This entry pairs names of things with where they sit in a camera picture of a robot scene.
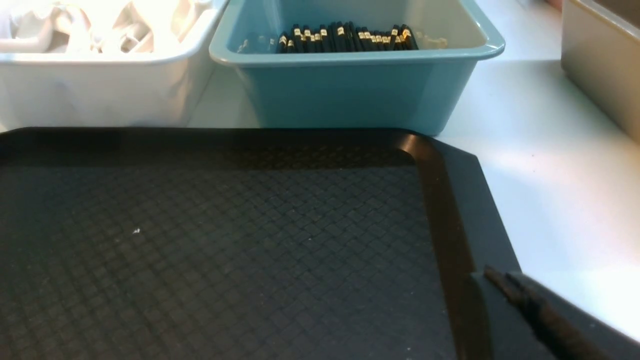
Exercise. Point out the pile of white soup spoons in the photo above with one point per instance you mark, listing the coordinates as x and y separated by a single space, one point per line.
110 27

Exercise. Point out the bundle of black chopsticks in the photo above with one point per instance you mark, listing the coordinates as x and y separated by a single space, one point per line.
341 37

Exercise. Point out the black serving tray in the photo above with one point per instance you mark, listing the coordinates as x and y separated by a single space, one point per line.
162 244

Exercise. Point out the blue chopstick bin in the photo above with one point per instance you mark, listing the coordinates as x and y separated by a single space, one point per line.
415 90

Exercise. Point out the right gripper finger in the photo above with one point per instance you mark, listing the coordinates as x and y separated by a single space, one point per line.
540 320

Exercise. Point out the white spoon bin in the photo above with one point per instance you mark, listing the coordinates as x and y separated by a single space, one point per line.
87 89

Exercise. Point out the grey bin at right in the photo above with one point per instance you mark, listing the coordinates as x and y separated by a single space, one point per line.
600 53

